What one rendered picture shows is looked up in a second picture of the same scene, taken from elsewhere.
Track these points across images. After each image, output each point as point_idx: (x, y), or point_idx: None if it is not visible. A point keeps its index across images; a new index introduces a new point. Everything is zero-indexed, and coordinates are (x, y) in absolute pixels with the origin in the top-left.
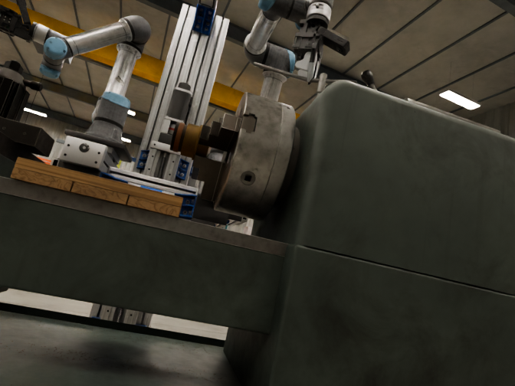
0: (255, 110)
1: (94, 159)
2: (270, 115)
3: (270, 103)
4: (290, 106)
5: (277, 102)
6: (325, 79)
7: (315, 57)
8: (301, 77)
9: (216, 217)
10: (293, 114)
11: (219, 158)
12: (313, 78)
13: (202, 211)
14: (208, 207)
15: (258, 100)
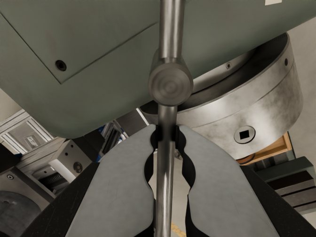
0: (300, 86)
1: (154, 234)
2: (296, 69)
3: (293, 87)
4: (278, 64)
5: (281, 86)
6: (182, 60)
7: (252, 193)
8: (173, 166)
9: (81, 140)
10: (289, 47)
11: (19, 227)
12: (172, 124)
13: (90, 153)
14: (85, 153)
15: (298, 98)
